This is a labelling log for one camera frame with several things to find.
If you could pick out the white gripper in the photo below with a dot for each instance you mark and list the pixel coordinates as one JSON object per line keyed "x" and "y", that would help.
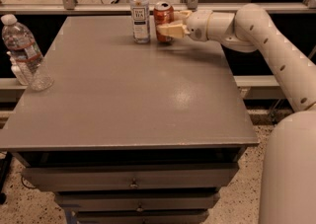
{"x": 197, "y": 26}

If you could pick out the drawer with knob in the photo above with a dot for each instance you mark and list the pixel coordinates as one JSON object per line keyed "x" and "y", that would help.
{"x": 138, "y": 201}
{"x": 131, "y": 177}

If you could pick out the middle drawer with knob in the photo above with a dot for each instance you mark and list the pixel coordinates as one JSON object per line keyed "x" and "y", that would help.
{"x": 138, "y": 201}

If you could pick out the red coke can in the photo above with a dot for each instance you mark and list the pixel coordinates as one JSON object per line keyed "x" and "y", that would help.
{"x": 163, "y": 14}

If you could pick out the small white bottle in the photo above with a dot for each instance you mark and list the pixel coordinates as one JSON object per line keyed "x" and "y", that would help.
{"x": 17, "y": 71}

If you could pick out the grey drawer cabinet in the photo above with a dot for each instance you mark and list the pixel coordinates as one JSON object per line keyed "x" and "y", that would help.
{"x": 115, "y": 102}

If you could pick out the clear tea bottle blue label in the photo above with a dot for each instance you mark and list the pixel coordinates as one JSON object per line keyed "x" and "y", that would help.
{"x": 140, "y": 15}

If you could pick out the bottom drawer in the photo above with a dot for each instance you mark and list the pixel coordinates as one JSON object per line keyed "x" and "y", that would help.
{"x": 146, "y": 217}

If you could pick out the clear water bottle red label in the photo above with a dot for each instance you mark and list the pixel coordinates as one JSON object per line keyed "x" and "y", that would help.
{"x": 23, "y": 47}

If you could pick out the top drawer with knob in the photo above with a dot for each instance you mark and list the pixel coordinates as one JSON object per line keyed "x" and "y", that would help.
{"x": 131, "y": 177}

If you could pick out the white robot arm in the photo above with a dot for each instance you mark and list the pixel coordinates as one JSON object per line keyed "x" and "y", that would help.
{"x": 288, "y": 187}

